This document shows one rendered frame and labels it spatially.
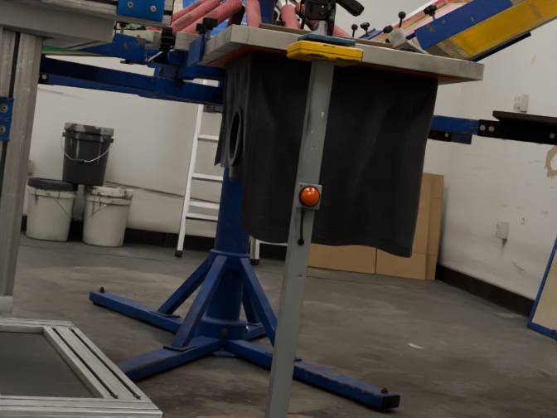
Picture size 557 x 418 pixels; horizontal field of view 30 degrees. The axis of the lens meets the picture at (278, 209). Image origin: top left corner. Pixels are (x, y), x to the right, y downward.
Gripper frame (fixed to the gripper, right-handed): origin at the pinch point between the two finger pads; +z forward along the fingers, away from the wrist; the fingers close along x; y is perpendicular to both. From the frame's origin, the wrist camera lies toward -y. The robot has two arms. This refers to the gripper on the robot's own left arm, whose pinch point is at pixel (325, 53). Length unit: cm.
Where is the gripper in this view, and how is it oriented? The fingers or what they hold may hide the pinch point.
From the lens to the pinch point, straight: 274.2
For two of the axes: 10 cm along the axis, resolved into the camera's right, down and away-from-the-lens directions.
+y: -9.8, -0.8, -2.0
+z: -1.0, 9.9, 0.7
